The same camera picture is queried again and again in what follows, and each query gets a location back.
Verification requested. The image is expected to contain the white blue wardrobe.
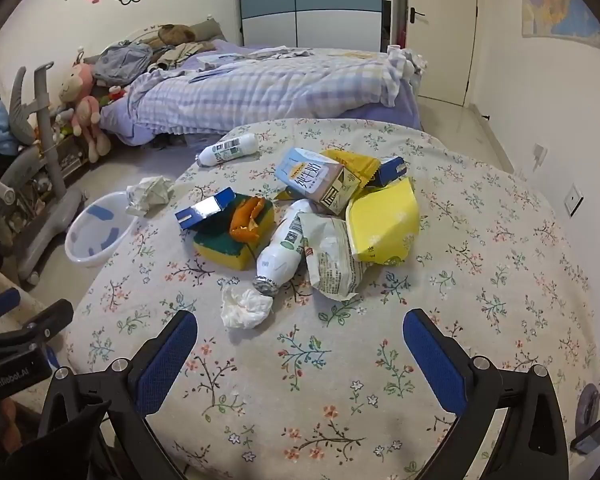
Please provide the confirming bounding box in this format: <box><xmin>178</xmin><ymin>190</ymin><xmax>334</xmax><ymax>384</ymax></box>
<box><xmin>237</xmin><ymin>0</ymin><xmax>383</xmax><ymax>53</ymax></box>

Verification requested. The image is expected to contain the white door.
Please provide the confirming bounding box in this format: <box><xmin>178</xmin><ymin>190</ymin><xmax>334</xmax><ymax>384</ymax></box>
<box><xmin>405</xmin><ymin>0</ymin><xmax>478</xmax><ymax>107</ymax></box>

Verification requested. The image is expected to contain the orange peel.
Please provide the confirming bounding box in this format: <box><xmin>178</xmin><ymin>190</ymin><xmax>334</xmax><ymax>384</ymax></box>
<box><xmin>229</xmin><ymin>197</ymin><xmax>267</xmax><ymax>241</ymax></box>

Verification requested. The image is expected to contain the wall map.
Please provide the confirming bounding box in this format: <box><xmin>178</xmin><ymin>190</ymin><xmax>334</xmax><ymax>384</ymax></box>
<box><xmin>521</xmin><ymin>0</ymin><xmax>600</xmax><ymax>52</ymax></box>

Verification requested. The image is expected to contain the pink plush monkey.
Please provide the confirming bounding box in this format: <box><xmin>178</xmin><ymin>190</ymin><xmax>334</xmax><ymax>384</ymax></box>
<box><xmin>57</xmin><ymin>57</ymin><xmax>112</xmax><ymax>163</ymax></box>

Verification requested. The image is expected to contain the white bottle with barcode label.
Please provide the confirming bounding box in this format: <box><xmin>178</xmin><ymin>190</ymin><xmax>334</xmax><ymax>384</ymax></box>
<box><xmin>196</xmin><ymin>132</ymin><xmax>259</xmax><ymax>167</ymax></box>

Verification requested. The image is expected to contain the brown teddy bear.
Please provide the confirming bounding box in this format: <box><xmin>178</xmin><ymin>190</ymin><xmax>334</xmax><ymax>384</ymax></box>
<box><xmin>157</xmin><ymin>24</ymin><xmax>216</xmax><ymax>53</ymax></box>

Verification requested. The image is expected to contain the yellow green sponge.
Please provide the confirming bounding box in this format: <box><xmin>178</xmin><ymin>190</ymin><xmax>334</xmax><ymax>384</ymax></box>
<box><xmin>193</xmin><ymin>194</ymin><xmax>276</xmax><ymax>272</ymax></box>

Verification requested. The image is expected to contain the small blue cardboard box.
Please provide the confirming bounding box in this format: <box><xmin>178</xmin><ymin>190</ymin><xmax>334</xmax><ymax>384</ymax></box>
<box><xmin>369</xmin><ymin>156</ymin><xmax>410</xmax><ymax>187</ymax></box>

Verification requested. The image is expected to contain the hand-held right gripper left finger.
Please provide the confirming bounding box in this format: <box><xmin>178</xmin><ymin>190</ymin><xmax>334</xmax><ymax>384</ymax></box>
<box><xmin>32</xmin><ymin>309</ymin><xmax>199</xmax><ymax>480</ymax></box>

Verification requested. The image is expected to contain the floral tablecloth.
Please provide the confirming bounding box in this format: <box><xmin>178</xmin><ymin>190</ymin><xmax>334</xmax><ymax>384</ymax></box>
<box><xmin>62</xmin><ymin>118</ymin><xmax>600</xmax><ymax>480</ymax></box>

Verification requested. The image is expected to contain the white plastic basin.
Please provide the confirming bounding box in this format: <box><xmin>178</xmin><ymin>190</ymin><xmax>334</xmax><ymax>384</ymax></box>
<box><xmin>64</xmin><ymin>192</ymin><xmax>137</xmax><ymax>267</ymax></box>

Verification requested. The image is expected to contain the grey pillow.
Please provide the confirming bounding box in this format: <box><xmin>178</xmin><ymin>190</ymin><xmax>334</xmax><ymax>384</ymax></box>
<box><xmin>190</xmin><ymin>17</ymin><xmax>228</xmax><ymax>43</ymax></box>

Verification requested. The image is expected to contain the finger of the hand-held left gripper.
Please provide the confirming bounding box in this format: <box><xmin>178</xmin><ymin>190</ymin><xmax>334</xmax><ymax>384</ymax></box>
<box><xmin>0</xmin><ymin>287</ymin><xmax>22</xmax><ymax>328</ymax></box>
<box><xmin>0</xmin><ymin>299</ymin><xmax>75</xmax><ymax>357</ymax></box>

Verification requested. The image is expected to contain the white tissue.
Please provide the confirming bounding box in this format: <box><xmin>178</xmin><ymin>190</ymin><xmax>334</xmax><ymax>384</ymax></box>
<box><xmin>220</xmin><ymin>285</ymin><xmax>273</xmax><ymax>331</ymax></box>

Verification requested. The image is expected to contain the blue milk carton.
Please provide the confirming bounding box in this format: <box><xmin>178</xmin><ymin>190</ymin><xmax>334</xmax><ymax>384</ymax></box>
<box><xmin>273</xmin><ymin>147</ymin><xmax>366</xmax><ymax>217</ymax></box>

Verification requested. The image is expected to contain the blue white cardboard box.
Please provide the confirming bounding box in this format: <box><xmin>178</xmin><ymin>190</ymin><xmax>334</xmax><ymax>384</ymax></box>
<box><xmin>174</xmin><ymin>187</ymin><xmax>237</xmax><ymax>232</ymax></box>

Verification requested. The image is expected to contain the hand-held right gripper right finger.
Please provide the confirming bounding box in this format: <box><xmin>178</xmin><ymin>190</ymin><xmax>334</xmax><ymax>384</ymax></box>
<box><xmin>402</xmin><ymin>308</ymin><xmax>571</xmax><ymax>480</ymax></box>

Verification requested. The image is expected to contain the yellow zigzag-edged snack wrapper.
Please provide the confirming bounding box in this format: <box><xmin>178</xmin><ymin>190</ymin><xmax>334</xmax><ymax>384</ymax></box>
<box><xmin>320</xmin><ymin>149</ymin><xmax>382</xmax><ymax>193</ymax></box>

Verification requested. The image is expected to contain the white snack bag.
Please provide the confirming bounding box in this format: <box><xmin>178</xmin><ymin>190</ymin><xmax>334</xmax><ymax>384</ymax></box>
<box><xmin>297</xmin><ymin>211</ymin><xmax>376</xmax><ymax>303</ymax></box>

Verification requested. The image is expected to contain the blue grey clothes pile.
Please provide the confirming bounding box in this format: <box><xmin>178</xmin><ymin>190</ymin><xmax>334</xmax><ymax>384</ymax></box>
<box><xmin>94</xmin><ymin>42</ymin><xmax>153</xmax><ymax>86</ymax></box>

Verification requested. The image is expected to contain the white paper ball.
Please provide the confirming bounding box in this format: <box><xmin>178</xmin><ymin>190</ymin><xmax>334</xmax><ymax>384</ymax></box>
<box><xmin>125</xmin><ymin>176</ymin><xmax>176</xmax><ymax>218</ymax></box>

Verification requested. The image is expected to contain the purple checked blanket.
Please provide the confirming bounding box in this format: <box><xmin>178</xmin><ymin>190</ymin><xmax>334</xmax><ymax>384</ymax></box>
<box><xmin>127</xmin><ymin>47</ymin><xmax>428</xmax><ymax>133</ymax></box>

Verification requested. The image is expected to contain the yellow plastic package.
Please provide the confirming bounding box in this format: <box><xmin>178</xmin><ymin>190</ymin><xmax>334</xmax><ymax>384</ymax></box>
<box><xmin>345</xmin><ymin>177</ymin><xmax>421</xmax><ymax>267</ymax></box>

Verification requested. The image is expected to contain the white bottle with green label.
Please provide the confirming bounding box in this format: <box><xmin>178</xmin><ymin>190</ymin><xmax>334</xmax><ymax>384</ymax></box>
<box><xmin>252</xmin><ymin>199</ymin><xmax>315</xmax><ymax>297</ymax></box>

